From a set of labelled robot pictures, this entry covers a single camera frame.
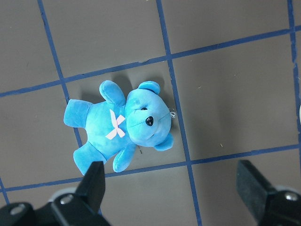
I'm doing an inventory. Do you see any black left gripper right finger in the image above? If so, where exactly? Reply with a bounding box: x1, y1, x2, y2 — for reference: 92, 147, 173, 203
236, 160, 301, 226

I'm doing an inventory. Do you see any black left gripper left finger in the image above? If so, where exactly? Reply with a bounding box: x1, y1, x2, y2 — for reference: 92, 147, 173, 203
51, 161, 106, 226

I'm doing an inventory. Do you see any cream white trash can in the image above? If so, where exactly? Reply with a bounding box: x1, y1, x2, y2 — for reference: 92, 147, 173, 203
299, 105, 301, 125

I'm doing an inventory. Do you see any blue teddy bear plush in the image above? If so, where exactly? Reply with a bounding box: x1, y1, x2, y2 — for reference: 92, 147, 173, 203
63, 81, 174, 175

